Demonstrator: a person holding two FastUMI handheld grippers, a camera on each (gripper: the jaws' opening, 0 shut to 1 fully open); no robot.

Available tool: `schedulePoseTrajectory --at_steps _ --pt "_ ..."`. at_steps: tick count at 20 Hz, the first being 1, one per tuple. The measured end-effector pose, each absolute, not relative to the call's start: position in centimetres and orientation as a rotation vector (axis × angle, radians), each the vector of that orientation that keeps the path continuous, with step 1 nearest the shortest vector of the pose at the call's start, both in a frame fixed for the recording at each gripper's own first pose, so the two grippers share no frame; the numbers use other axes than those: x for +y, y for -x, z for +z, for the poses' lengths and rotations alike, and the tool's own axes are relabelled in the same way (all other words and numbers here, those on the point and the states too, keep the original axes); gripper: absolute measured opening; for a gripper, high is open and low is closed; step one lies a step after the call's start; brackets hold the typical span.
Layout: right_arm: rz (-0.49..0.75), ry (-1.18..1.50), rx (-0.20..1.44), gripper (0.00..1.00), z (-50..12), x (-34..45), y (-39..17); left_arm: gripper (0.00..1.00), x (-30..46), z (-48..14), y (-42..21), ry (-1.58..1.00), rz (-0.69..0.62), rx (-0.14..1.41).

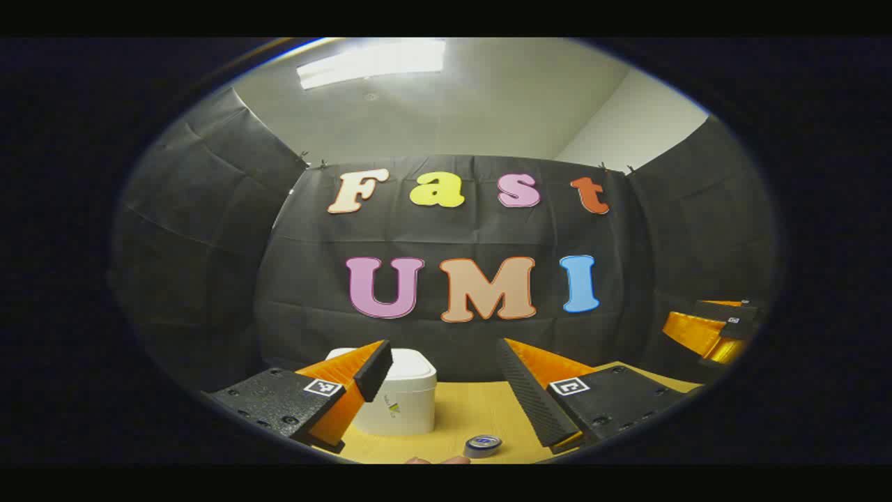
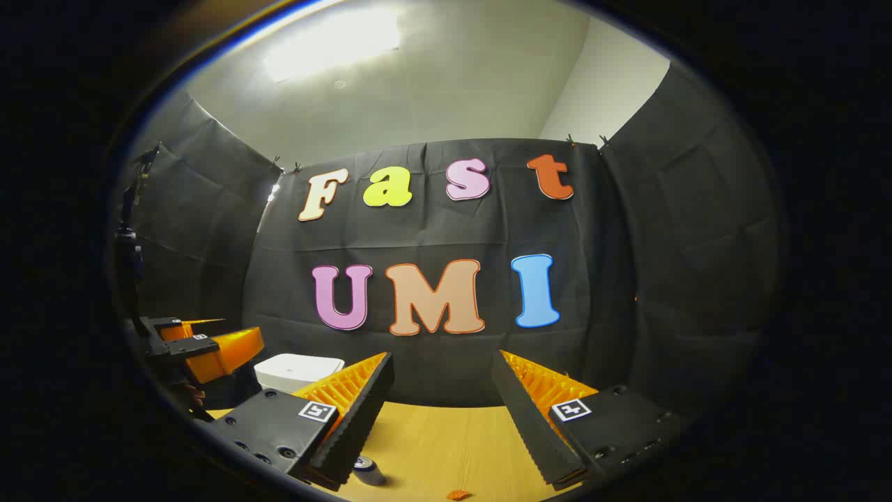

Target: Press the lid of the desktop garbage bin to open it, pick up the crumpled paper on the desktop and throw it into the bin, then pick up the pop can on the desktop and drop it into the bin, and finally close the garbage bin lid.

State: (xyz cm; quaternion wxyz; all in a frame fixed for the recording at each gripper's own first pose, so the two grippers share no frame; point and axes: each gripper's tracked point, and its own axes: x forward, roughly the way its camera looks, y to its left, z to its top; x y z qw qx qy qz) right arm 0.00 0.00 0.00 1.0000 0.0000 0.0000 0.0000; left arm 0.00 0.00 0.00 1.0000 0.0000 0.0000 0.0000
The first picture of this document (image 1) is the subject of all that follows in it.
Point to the white desktop garbage bin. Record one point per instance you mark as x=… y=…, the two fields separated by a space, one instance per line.
x=408 y=404

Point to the blue pop can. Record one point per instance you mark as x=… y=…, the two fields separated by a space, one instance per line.
x=482 y=445

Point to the black backdrop cloth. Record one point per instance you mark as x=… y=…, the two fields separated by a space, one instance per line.
x=474 y=335

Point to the orange paper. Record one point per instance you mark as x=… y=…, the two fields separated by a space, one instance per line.
x=439 y=460

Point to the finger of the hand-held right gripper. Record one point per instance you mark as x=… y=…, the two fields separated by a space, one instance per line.
x=725 y=309
x=697 y=335

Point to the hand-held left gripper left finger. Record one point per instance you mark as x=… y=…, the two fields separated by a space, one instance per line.
x=375 y=369

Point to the wooden desktop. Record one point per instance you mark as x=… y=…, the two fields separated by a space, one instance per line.
x=460 y=418

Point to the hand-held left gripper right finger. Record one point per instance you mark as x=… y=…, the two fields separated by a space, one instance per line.
x=529 y=401

